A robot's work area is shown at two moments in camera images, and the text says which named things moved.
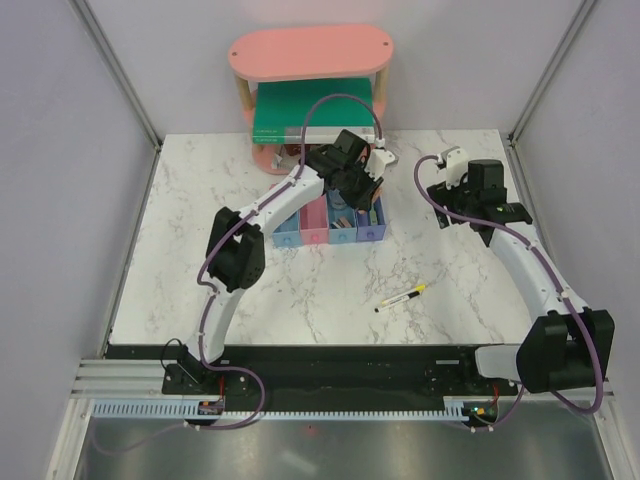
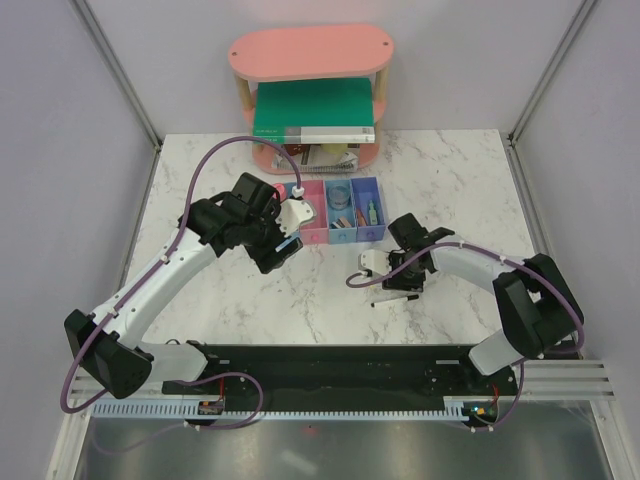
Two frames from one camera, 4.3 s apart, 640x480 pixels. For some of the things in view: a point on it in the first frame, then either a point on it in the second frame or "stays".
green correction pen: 373,216 stays
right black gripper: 441,192 → 397,283
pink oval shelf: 340,52 stays
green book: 282,106 stays
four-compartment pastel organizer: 331,220 stays
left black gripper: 361,202 → 268,258
